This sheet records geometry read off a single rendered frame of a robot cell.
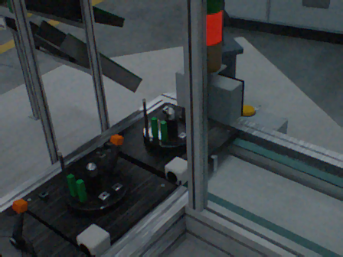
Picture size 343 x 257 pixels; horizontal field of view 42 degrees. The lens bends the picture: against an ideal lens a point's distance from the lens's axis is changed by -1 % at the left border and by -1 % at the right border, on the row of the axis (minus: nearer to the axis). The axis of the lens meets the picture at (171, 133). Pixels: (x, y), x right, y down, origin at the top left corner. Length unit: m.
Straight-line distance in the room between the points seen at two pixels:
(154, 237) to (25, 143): 0.61
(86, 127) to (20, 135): 0.20
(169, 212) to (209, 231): 0.09
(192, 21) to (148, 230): 0.41
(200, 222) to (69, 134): 0.58
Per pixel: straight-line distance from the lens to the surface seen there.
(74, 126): 1.40
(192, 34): 0.71
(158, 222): 0.90
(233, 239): 0.91
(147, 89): 1.55
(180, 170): 0.97
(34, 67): 1.00
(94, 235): 0.86
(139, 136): 1.12
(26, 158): 1.31
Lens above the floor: 1.61
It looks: 35 degrees down
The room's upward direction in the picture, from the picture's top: 3 degrees counter-clockwise
